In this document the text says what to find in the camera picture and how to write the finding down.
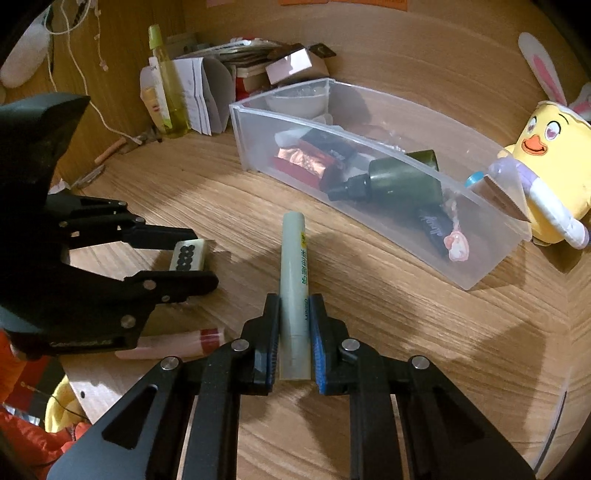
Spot pink cosmetic tube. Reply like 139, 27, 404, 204
115, 328, 225, 360

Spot pale green glue stick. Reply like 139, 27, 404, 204
280, 211, 311, 381

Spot pink braided keychain charm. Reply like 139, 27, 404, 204
443, 189, 470, 262

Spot grey nail polish bottle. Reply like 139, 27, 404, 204
417, 204, 453, 258

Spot white gauze roll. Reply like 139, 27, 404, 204
274, 127, 310, 149

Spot red tea box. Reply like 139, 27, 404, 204
271, 140, 349, 192

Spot dark green spray bottle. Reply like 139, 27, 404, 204
324, 157, 444, 206

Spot yellow-green spray bottle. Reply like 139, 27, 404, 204
148, 24, 189, 138

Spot beige cosmetic tube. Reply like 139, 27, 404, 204
140, 86, 172, 135

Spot white paper stack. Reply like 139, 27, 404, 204
138, 56, 236, 137

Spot red small boxes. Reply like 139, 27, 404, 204
235, 63, 270, 101

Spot magazines stack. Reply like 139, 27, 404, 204
179, 38, 283, 61

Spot clear plastic bin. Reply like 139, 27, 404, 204
230, 79, 531, 289

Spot white bowl of marbles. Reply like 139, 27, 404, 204
266, 85, 329, 119

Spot small pink white box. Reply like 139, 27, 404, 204
266, 48, 329, 86

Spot yellow chick plush toy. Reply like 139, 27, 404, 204
506, 32, 590, 250

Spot white charging cable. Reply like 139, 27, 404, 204
43, 0, 144, 146

